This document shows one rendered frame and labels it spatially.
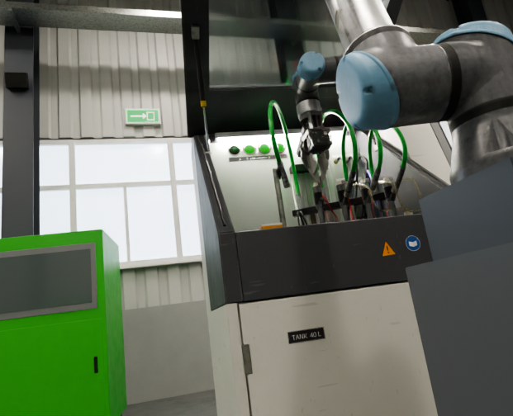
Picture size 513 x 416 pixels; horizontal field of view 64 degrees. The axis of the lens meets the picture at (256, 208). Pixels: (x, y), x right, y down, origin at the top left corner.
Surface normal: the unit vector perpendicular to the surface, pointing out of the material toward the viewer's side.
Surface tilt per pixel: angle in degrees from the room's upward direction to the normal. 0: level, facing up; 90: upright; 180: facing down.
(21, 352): 90
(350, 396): 90
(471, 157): 72
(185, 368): 90
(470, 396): 90
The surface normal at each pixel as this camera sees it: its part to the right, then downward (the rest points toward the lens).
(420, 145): 0.12, -0.49
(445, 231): -0.96, 0.07
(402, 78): 0.04, 0.04
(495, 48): -0.04, -0.27
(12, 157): 0.25, -0.27
